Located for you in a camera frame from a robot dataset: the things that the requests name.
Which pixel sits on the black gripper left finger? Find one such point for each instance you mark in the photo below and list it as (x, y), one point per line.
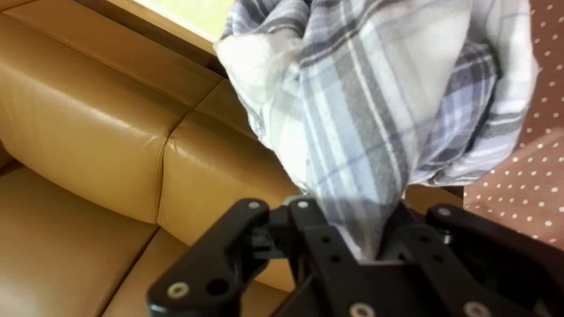
(200, 275)

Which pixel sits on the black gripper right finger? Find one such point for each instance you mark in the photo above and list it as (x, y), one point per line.
(434, 270)

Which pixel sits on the checked blue white garment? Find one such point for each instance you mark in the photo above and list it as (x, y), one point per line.
(363, 106)

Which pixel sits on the pink polka dot laundry basket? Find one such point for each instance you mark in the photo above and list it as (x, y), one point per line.
(540, 177)

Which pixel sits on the brown cardboard box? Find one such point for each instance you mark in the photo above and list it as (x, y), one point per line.
(88, 134)

